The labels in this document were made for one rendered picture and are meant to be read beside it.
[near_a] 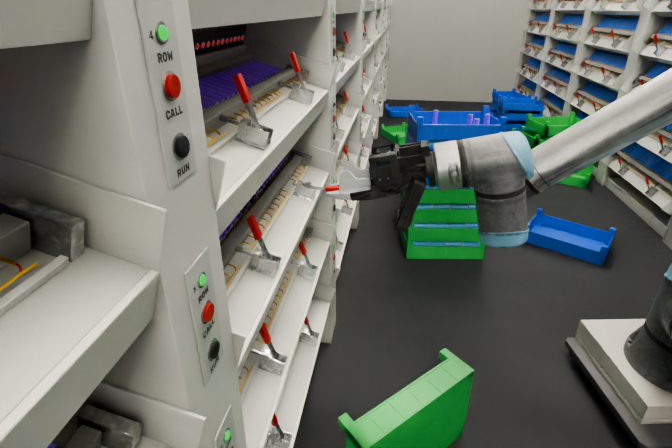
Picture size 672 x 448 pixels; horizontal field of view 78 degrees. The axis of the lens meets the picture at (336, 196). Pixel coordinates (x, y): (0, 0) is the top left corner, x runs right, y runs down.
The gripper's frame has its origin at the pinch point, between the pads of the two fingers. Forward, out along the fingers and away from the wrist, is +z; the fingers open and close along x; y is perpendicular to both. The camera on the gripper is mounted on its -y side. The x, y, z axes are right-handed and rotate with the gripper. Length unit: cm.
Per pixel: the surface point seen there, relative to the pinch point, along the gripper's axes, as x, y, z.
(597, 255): -72, -70, -76
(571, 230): -96, -72, -74
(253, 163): 32.7, 18.3, 0.2
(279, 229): 15.4, 1.0, 7.2
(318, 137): -15.8, 8.0, 4.7
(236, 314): 37.2, 0.7, 6.6
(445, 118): -86, -11, -27
